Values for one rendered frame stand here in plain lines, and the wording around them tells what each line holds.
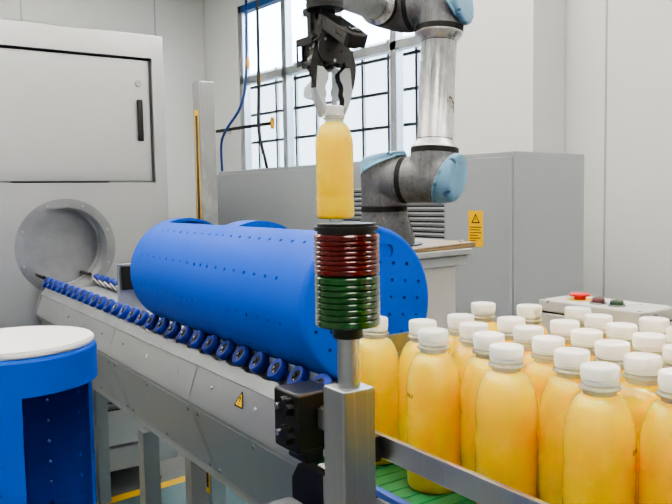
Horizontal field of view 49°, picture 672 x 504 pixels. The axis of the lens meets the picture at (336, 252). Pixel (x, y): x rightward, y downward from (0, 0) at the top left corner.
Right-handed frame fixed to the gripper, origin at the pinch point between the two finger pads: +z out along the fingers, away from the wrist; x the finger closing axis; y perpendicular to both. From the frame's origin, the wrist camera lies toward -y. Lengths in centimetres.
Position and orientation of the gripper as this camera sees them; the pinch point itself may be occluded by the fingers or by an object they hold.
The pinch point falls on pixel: (333, 110)
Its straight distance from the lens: 139.0
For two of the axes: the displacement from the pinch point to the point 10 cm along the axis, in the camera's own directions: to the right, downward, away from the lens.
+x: -8.3, 0.7, -5.5
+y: -5.6, -0.6, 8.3
